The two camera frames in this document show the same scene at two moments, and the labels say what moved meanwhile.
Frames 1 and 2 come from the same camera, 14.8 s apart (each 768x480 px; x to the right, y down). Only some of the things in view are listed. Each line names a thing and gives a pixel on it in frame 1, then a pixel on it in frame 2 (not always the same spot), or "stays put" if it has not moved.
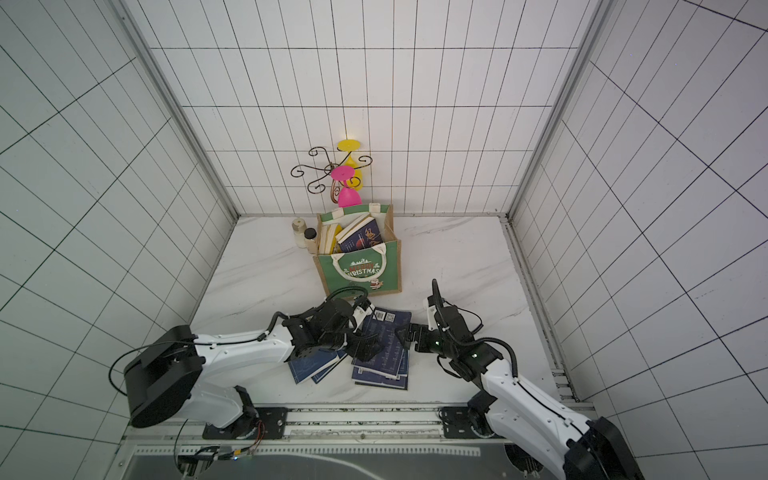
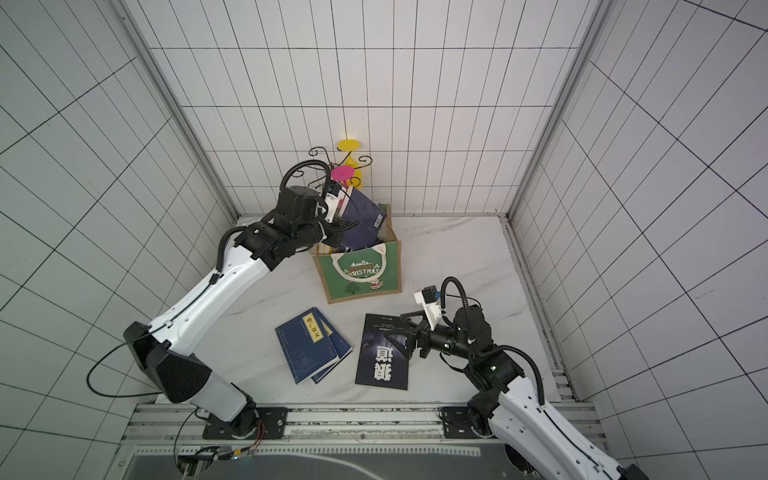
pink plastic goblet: (347, 197) stays put
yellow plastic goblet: (352, 145) stays put
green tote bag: (375, 269) stays put
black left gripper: (365, 355) to (338, 227)
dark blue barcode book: (362, 376) to (371, 222)
